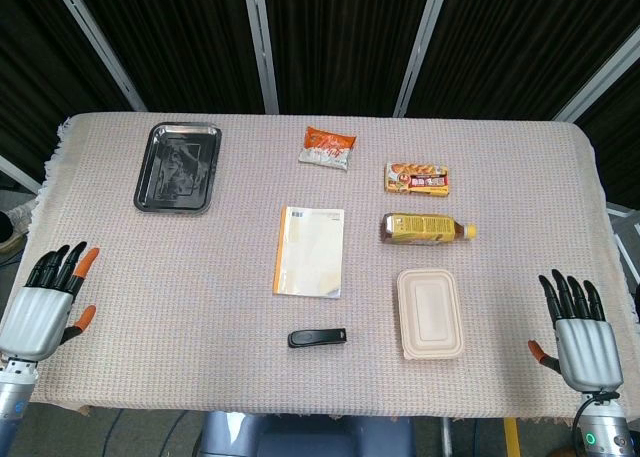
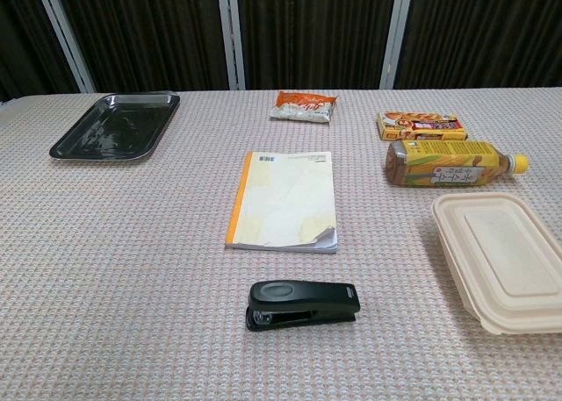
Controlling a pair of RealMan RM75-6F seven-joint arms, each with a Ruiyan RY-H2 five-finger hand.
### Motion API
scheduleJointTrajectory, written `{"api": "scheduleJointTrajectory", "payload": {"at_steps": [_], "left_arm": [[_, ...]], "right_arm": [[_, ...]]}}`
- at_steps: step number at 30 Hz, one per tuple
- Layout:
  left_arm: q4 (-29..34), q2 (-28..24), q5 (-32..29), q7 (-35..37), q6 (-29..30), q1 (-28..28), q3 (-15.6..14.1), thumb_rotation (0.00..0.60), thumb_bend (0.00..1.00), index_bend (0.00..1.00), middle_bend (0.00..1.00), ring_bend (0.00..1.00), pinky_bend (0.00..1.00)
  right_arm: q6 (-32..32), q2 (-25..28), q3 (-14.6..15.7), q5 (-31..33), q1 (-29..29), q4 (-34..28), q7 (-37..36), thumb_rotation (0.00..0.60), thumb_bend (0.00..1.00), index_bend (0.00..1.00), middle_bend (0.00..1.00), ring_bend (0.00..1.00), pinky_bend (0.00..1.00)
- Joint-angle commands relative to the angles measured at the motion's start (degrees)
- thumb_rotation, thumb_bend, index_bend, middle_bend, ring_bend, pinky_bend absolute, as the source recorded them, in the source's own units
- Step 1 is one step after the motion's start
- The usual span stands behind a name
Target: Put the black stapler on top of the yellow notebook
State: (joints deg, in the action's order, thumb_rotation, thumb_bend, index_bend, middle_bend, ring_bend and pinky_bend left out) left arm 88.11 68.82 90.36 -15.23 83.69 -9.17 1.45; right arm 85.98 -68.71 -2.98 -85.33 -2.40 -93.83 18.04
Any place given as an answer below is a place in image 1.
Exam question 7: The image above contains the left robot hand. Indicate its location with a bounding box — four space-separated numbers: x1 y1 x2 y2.
0 241 101 362

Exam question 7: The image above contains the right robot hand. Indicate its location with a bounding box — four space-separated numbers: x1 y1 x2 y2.
527 268 624 392

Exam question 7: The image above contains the black stapler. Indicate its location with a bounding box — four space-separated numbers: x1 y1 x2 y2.
287 328 348 349

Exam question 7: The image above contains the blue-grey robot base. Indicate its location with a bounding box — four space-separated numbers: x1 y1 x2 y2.
197 410 416 457

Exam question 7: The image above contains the white notebook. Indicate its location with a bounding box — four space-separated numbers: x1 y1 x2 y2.
272 205 346 300

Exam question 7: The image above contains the beige lidded food container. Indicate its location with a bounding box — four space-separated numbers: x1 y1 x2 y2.
396 268 465 362

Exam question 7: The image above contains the pink woven tablecloth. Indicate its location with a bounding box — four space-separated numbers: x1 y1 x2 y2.
24 111 640 421

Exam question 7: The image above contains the yellow label tea bottle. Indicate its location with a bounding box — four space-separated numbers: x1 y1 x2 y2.
382 213 478 246

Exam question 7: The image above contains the black metal tray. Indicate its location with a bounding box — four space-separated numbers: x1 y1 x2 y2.
133 122 223 215

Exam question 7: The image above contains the orange food box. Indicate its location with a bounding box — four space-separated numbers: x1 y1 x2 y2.
384 162 451 198

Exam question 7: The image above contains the orange and white snack bag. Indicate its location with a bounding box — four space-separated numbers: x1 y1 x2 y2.
298 125 358 173

